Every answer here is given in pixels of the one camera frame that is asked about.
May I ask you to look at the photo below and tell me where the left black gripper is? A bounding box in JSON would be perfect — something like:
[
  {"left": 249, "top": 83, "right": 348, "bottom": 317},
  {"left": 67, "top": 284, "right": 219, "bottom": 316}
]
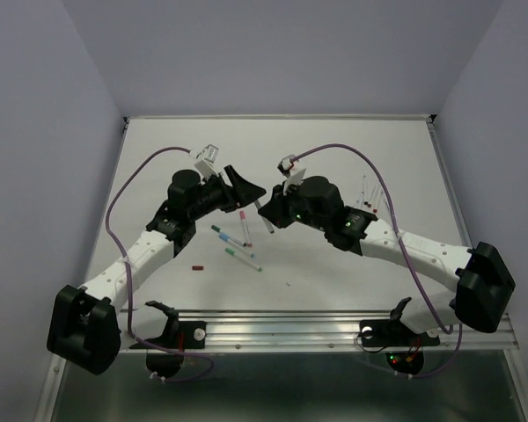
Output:
[{"left": 188, "top": 165, "right": 265, "bottom": 221}]

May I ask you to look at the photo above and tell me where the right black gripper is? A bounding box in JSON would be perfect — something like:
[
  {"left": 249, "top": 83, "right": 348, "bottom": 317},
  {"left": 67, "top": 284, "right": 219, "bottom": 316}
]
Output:
[{"left": 259, "top": 178, "right": 329, "bottom": 232}]

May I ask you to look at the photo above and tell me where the grey cap marker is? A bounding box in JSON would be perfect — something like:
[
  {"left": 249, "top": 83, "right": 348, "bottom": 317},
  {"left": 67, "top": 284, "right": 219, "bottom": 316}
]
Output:
[{"left": 379, "top": 184, "right": 391, "bottom": 215}]

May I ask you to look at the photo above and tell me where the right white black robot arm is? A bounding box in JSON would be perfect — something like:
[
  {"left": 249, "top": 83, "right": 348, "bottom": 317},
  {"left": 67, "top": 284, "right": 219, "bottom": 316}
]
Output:
[{"left": 259, "top": 177, "right": 516, "bottom": 343}]

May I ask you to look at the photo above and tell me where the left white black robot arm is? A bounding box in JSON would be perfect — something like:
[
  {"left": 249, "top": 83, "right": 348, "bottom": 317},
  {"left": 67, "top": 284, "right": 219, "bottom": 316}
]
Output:
[{"left": 47, "top": 165, "right": 266, "bottom": 375}]

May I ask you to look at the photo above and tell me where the pink cap marker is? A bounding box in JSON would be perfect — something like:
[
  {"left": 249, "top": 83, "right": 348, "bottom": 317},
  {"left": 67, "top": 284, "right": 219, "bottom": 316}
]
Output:
[{"left": 239, "top": 211, "right": 253, "bottom": 247}]

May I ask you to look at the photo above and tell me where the dark green cap marker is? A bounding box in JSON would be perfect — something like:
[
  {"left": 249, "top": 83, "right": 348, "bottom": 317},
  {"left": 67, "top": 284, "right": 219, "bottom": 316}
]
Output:
[{"left": 211, "top": 225, "right": 247, "bottom": 247}]

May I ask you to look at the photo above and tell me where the light blue cap marker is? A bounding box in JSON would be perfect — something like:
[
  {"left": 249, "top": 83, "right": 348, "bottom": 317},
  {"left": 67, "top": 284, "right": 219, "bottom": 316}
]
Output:
[{"left": 218, "top": 234, "right": 255, "bottom": 258}]

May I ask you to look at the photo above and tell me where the teal green cap marker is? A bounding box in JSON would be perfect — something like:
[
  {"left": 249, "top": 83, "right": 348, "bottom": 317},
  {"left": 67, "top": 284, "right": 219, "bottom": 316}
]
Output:
[{"left": 225, "top": 248, "right": 262, "bottom": 272}]

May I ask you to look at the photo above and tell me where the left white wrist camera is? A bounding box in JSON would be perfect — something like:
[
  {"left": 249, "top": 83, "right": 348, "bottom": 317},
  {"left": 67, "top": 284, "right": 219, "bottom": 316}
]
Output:
[{"left": 189, "top": 144, "right": 220, "bottom": 179}]

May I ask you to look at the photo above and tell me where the aluminium front rail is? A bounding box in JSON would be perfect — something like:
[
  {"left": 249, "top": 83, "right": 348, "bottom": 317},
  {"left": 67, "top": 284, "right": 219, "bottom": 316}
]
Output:
[{"left": 52, "top": 312, "right": 521, "bottom": 353}]

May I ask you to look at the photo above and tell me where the aluminium rail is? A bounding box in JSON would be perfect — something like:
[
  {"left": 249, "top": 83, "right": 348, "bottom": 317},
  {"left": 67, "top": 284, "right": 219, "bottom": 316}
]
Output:
[
  {"left": 52, "top": 312, "right": 521, "bottom": 353},
  {"left": 425, "top": 113, "right": 496, "bottom": 312}
]

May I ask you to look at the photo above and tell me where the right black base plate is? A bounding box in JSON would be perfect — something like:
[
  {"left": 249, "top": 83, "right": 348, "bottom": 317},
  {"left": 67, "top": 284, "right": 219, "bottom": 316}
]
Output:
[{"left": 356, "top": 319, "right": 441, "bottom": 375}]

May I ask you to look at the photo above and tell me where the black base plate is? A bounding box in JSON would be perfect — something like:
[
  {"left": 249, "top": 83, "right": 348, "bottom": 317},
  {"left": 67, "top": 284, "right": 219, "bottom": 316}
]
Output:
[
  {"left": 130, "top": 321, "right": 215, "bottom": 383},
  {"left": 356, "top": 319, "right": 441, "bottom": 375}
]

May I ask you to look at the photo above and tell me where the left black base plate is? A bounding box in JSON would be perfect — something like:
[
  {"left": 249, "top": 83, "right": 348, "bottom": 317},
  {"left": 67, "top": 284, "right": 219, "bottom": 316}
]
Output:
[{"left": 130, "top": 321, "right": 215, "bottom": 383}]

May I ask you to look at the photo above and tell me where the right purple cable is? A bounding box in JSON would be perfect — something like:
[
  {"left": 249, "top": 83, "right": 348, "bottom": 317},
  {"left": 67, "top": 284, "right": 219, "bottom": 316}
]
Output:
[{"left": 290, "top": 142, "right": 464, "bottom": 382}]

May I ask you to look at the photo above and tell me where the aluminium right side rail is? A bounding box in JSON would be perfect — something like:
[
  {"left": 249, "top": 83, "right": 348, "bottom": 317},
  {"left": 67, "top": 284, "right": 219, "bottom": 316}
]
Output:
[{"left": 425, "top": 113, "right": 496, "bottom": 312}]

